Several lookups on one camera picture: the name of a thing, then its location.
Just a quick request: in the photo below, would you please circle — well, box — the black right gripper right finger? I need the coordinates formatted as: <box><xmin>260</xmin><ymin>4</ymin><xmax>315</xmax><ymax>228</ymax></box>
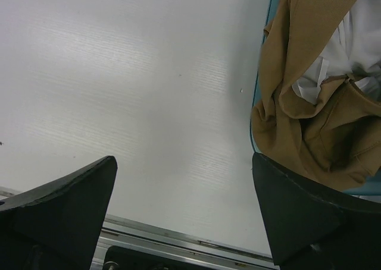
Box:
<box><xmin>252</xmin><ymin>153</ymin><xmax>380</xmax><ymax>266</ymax></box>

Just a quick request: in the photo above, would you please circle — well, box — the teal plastic basket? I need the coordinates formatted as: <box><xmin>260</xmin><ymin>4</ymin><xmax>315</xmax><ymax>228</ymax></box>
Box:
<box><xmin>249</xmin><ymin>0</ymin><xmax>381</xmax><ymax>197</ymax></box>

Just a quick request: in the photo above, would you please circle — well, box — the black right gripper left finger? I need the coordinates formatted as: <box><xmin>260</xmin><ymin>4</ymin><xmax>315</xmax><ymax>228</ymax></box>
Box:
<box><xmin>1</xmin><ymin>156</ymin><xmax>117</xmax><ymax>269</ymax></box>

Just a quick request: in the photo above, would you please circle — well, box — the tan brown skirt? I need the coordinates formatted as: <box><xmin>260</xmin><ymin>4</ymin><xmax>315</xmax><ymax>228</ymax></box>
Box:
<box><xmin>251</xmin><ymin>0</ymin><xmax>381</xmax><ymax>190</ymax></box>

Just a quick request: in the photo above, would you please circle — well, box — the aluminium table frame rail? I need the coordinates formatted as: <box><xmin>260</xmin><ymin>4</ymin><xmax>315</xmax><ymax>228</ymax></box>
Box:
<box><xmin>0</xmin><ymin>186</ymin><xmax>276</xmax><ymax>270</ymax></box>

